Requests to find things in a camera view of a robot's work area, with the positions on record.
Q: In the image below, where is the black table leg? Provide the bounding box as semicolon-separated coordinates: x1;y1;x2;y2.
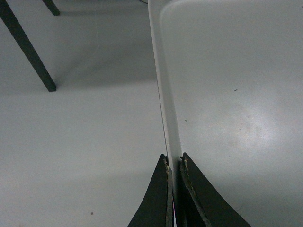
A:
0;0;56;92

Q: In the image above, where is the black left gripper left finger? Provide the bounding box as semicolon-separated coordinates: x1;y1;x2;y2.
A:
128;154;174;227

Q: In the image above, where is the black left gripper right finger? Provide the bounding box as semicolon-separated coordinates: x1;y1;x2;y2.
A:
179;153;250;227

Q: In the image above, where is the grey-silver rectangular tray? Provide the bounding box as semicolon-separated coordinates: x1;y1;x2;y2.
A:
148;0;303;227

